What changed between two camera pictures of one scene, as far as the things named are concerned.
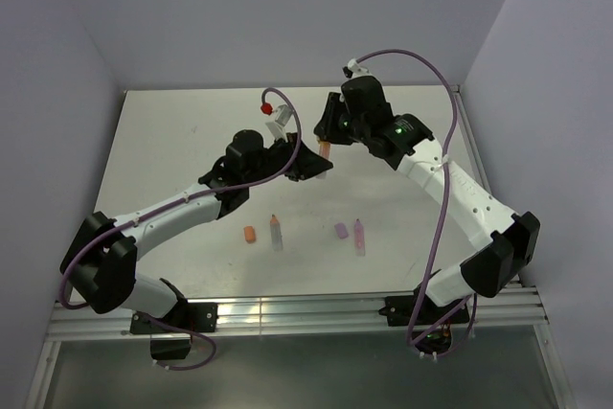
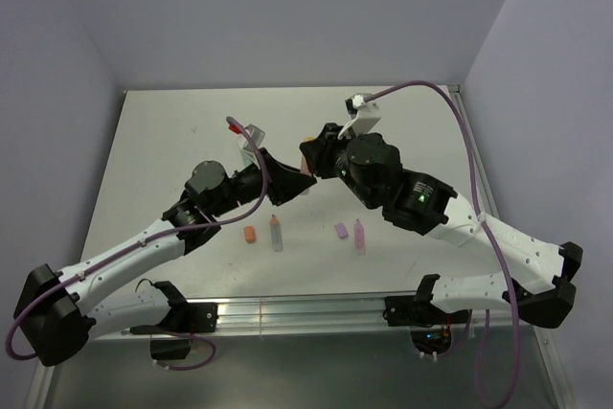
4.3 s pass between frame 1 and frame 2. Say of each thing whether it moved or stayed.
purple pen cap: stayed
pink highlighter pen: stayed
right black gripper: moved
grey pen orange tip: stayed
